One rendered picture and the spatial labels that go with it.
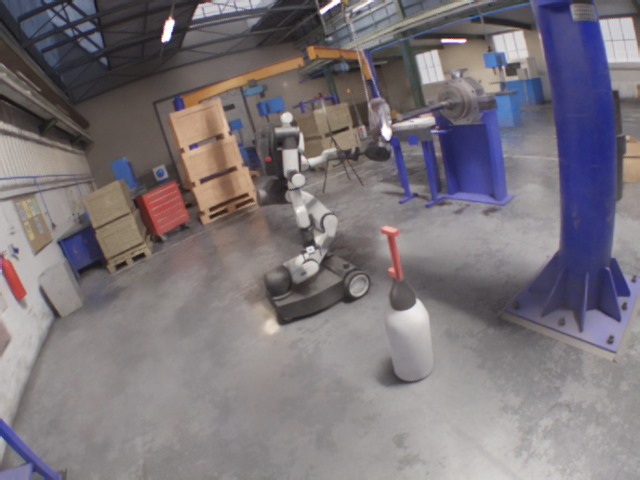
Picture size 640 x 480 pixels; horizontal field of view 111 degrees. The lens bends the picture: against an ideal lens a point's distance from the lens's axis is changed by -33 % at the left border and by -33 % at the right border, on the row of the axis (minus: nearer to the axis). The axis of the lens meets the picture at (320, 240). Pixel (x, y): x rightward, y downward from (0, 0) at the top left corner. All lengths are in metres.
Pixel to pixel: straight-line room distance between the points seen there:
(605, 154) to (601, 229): 0.37
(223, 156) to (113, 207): 2.18
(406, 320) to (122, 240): 5.00
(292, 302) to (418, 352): 1.02
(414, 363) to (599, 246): 1.11
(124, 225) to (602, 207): 5.76
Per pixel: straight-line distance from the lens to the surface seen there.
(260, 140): 2.10
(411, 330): 1.47
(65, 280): 4.95
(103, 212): 5.76
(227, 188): 6.20
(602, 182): 1.73
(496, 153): 3.51
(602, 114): 1.67
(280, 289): 2.29
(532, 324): 1.96
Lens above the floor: 1.29
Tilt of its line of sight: 21 degrees down
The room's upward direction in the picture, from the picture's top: 17 degrees counter-clockwise
